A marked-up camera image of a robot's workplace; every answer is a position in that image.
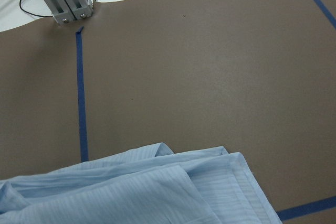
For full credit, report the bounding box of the light blue button-up shirt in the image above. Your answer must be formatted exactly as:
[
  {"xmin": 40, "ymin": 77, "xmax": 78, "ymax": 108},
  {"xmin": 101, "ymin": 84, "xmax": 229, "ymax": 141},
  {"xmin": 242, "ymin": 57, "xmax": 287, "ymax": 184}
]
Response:
[{"xmin": 1, "ymin": 143, "xmax": 280, "ymax": 223}]

